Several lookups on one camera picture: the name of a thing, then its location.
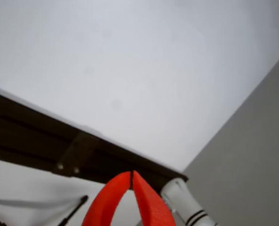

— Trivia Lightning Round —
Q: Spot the black aluminium rail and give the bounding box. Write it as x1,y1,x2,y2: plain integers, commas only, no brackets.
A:
0,83,189,192

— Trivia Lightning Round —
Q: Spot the black mounting plate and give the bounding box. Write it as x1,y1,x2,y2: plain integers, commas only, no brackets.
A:
50,130,100,178

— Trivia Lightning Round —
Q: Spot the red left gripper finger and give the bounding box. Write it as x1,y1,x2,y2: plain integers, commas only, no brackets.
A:
81,171,132,226

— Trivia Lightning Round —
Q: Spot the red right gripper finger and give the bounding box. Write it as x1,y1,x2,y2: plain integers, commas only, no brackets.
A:
132,170,177,226

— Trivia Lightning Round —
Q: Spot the thin black cable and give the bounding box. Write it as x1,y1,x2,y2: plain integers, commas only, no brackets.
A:
58,194,89,226

